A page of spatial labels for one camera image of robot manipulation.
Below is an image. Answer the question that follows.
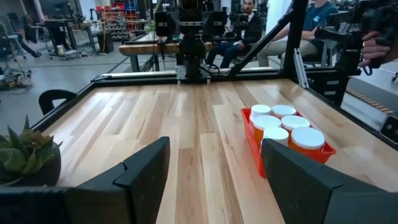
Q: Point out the black chair back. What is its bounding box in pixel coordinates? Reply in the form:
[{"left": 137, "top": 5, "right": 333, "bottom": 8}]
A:
[{"left": 38, "top": 89, "right": 78, "bottom": 116}]

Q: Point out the black plant pot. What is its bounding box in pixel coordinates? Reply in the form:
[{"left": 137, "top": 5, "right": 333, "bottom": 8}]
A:
[{"left": 9, "top": 142, "right": 62, "bottom": 187}]

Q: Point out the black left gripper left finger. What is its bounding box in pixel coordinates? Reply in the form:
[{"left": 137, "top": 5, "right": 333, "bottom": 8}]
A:
[{"left": 0, "top": 136, "right": 171, "bottom": 224}]

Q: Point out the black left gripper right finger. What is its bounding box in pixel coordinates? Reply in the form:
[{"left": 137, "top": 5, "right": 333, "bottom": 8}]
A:
[{"left": 261, "top": 138, "right": 398, "bottom": 224}]

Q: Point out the black robot motor box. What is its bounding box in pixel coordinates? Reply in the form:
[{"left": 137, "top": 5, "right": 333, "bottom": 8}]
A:
[
  {"left": 203, "top": 11, "right": 228, "bottom": 35},
  {"left": 154, "top": 11, "right": 175, "bottom": 37}
]

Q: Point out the black camera box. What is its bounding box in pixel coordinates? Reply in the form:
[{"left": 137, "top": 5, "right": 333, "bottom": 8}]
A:
[{"left": 379, "top": 114, "right": 398, "bottom": 144}]

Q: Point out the orange pill bottle white cap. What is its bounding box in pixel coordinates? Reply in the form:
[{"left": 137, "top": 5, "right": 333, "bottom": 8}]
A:
[
  {"left": 288, "top": 126, "right": 326, "bottom": 155},
  {"left": 271, "top": 104, "right": 297, "bottom": 119},
  {"left": 280, "top": 114, "right": 311, "bottom": 131}
]

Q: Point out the orange pill bottle with label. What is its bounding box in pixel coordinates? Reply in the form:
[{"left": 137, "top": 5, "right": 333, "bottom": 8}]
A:
[{"left": 252, "top": 114, "right": 282, "bottom": 147}]

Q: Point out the person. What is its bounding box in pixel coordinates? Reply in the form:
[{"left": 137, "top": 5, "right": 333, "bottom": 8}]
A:
[
  {"left": 206, "top": 0, "right": 264, "bottom": 69},
  {"left": 257, "top": 0, "right": 340, "bottom": 68}
]

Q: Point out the silver aluminium strut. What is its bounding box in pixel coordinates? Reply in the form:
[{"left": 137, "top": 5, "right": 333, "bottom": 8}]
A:
[{"left": 293, "top": 48, "right": 310, "bottom": 90}]

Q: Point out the red storage bin shelf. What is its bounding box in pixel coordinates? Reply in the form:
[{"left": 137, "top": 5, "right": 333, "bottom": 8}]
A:
[{"left": 96, "top": 1, "right": 141, "bottom": 41}]

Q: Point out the green succulent plant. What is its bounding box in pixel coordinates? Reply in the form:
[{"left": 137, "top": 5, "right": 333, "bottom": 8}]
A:
[{"left": 0, "top": 114, "right": 63, "bottom": 184}]

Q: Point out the black hand-held camera rig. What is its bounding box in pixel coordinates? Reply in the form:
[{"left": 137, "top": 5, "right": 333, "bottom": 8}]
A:
[{"left": 313, "top": 0, "right": 398, "bottom": 77}]

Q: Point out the red plastic basket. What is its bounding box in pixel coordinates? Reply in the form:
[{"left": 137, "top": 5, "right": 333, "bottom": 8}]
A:
[{"left": 240, "top": 107, "right": 338, "bottom": 179}]

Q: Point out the person's hand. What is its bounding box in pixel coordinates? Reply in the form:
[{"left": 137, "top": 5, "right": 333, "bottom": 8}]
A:
[{"left": 358, "top": 30, "right": 391, "bottom": 68}]

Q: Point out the wooden workbench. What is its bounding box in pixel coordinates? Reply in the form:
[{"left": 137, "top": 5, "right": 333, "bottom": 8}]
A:
[{"left": 118, "top": 40, "right": 213, "bottom": 73}]

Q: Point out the black desk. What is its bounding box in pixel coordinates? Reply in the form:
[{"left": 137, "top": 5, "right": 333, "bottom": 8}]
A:
[{"left": 43, "top": 18, "right": 103, "bottom": 60}]

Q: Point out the black aluminium table frame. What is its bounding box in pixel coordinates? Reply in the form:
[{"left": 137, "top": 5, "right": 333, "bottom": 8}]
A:
[{"left": 30, "top": 0, "right": 398, "bottom": 150}]

